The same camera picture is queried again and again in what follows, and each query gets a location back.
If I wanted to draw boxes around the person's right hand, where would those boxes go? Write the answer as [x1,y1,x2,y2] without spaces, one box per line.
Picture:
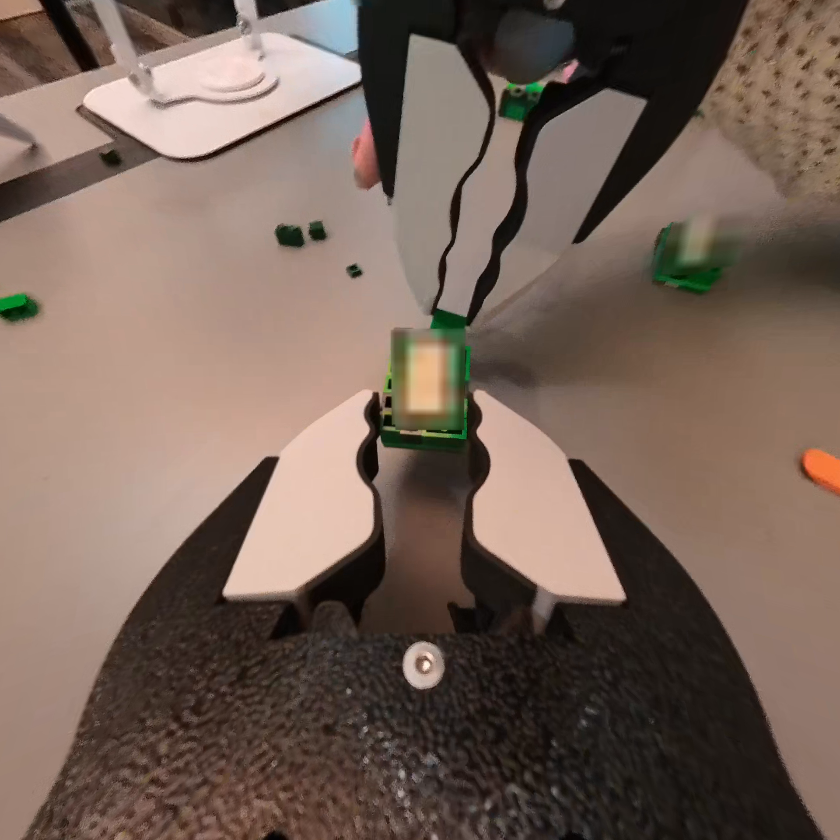
[350,121,383,193]

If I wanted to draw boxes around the orange brick separator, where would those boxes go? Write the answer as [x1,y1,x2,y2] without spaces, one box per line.
[802,449,840,496]

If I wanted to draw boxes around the white stand with clear arms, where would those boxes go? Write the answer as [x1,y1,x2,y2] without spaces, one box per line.
[82,0,365,161]

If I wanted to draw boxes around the person's right forearm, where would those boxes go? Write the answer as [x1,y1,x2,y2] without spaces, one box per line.
[699,0,840,198]

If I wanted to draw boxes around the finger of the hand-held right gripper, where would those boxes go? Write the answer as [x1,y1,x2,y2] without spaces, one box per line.
[392,34,497,316]
[466,84,649,327]

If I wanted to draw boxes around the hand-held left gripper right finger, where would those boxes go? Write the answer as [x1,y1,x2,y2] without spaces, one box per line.
[461,388,627,636]

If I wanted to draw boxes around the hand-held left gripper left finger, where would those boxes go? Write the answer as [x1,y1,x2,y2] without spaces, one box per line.
[222,388,387,627]

